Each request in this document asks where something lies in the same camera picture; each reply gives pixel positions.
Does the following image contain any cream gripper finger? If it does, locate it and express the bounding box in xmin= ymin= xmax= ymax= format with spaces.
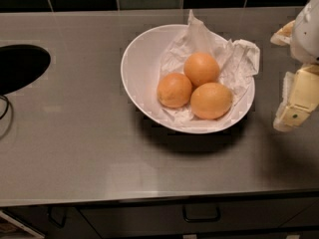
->
xmin=273 ymin=65 xmax=319 ymax=132
xmin=270 ymin=21 xmax=295 ymax=46

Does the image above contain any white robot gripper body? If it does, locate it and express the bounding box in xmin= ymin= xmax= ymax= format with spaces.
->
xmin=290 ymin=0 xmax=319 ymax=64

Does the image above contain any orange fruit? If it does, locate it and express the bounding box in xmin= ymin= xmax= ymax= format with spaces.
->
xmin=190 ymin=83 xmax=233 ymax=120
xmin=183 ymin=52 xmax=220 ymax=87
xmin=157 ymin=73 xmax=192 ymax=109

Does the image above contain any white ceramic bowl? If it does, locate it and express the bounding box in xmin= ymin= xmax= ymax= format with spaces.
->
xmin=120 ymin=24 xmax=256 ymax=134

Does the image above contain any dark grey drawer front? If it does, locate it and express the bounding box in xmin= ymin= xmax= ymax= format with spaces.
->
xmin=80 ymin=197 xmax=317 ymax=239

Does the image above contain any black round object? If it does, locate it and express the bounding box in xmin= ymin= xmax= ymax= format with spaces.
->
xmin=0 ymin=44 xmax=51 ymax=95

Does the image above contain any dark left cabinet door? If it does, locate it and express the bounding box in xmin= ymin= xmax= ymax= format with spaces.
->
xmin=4 ymin=205 xmax=101 ymax=239

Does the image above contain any black drawer handle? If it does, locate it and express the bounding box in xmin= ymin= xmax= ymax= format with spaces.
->
xmin=182 ymin=204 xmax=221 ymax=223

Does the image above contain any black left cabinet handle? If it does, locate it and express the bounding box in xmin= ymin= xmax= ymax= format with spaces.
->
xmin=47 ymin=206 xmax=67 ymax=229

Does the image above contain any black cable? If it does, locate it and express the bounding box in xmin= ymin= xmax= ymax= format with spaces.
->
xmin=0 ymin=94 xmax=11 ymax=120

